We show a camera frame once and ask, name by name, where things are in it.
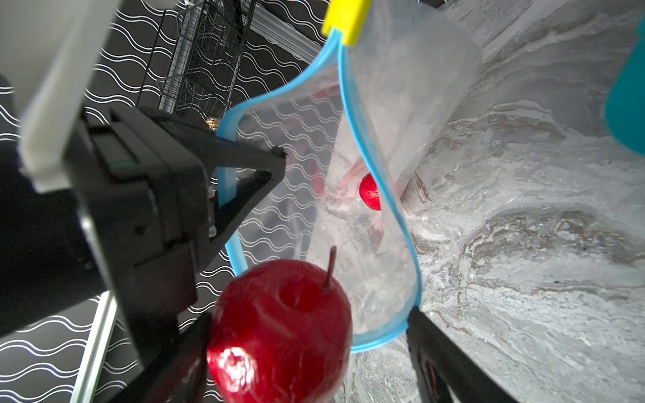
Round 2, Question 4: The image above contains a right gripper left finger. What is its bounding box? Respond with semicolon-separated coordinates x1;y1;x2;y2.
111;312;212;402

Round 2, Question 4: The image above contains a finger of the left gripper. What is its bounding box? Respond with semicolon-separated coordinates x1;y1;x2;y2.
150;110;287;251

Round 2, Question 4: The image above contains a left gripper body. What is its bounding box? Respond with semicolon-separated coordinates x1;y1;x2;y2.
1;106;212;363

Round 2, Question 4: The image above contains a teal plastic basket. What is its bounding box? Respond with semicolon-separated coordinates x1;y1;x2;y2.
605;20;645;156

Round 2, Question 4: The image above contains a clear zip top bag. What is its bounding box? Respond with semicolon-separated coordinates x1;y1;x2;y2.
217;1;482;353

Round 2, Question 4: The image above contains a dark red apple toy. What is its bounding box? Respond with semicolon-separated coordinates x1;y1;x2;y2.
359;173;381;211

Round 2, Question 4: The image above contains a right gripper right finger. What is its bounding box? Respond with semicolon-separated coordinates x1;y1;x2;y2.
406;307;517;403

